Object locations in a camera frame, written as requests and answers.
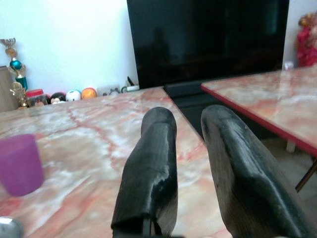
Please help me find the black mouse toy figure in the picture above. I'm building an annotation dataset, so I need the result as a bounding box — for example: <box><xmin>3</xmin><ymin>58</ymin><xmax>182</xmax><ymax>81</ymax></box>
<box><xmin>49</xmin><ymin>92</ymin><xmax>66</xmax><ymax>105</ymax></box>

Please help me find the white panda alarm clock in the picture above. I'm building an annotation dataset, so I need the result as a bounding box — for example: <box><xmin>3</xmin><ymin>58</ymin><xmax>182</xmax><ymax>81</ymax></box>
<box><xmin>96</xmin><ymin>84</ymin><xmax>121</xmax><ymax>97</ymax></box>

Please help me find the purple plastic cup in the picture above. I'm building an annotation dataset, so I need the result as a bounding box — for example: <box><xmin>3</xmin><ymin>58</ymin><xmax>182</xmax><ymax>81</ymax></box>
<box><xmin>0</xmin><ymin>133</ymin><xmax>45</xmax><ymax>197</ymax></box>

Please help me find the shiny silver metal object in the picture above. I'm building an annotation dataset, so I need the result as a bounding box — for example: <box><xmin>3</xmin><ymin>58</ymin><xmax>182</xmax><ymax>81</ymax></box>
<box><xmin>0</xmin><ymin>216</ymin><xmax>23</xmax><ymax>238</ymax></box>

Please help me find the tall trophy with teal ball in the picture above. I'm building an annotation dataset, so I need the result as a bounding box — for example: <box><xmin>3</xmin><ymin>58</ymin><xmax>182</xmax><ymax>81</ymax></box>
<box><xmin>0</xmin><ymin>37</ymin><xmax>28</xmax><ymax>90</ymax></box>

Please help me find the black flat screen television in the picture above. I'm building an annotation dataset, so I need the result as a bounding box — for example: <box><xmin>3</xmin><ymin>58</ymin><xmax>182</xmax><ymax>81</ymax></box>
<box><xmin>126</xmin><ymin>0</ymin><xmax>290</xmax><ymax>90</ymax></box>

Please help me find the black television stand base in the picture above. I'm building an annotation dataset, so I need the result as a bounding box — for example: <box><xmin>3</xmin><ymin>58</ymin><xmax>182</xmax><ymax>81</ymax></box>
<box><xmin>163</xmin><ymin>81</ymin><xmax>203</xmax><ymax>98</ymax></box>

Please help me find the red lidded jar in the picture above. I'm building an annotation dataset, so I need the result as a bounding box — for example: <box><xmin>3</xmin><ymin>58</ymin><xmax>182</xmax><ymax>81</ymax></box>
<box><xmin>25</xmin><ymin>88</ymin><xmax>51</xmax><ymax>108</ymax></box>

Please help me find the dark slanted furniture leg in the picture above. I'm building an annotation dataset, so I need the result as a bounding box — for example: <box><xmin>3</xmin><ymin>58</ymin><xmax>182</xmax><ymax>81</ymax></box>
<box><xmin>295</xmin><ymin>162</ymin><xmax>317</xmax><ymax>192</ymax></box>

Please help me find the white power adapter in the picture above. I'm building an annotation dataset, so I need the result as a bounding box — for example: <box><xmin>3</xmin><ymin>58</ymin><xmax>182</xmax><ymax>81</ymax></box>
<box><xmin>120</xmin><ymin>76</ymin><xmax>140</xmax><ymax>94</ymax></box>

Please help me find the small gold trophy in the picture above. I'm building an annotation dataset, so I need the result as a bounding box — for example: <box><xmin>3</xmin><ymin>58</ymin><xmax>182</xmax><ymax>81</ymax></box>
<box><xmin>9</xmin><ymin>81</ymin><xmax>28</xmax><ymax>109</ymax></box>

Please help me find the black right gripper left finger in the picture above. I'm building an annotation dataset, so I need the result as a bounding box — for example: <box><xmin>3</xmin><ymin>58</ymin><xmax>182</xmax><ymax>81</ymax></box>
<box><xmin>111</xmin><ymin>107</ymin><xmax>178</xmax><ymax>238</ymax></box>

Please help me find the red and gold figurine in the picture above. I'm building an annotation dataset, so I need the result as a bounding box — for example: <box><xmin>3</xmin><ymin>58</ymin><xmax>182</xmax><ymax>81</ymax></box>
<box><xmin>294</xmin><ymin>14</ymin><xmax>317</xmax><ymax>67</ymax></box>

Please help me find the white toy ball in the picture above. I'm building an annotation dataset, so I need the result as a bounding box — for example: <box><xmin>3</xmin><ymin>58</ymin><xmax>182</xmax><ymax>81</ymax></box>
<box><xmin>65</xmin><ymin>89</ymin><xmax>82</xmax><ymax>102</ymax></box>

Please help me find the orange toy ball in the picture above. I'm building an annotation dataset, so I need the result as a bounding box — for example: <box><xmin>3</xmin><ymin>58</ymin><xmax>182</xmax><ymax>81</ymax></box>
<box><xmin>81</xmin><ymin>87</ymin><xmax>98</xmax><ymax>100</ymax></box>

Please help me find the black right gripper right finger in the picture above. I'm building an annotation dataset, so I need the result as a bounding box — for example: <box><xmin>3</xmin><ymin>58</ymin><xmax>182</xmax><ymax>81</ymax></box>
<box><xmin>200</xmin><ymin>104</ymin><xmax>317</xmax><ymax>238</ymax></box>

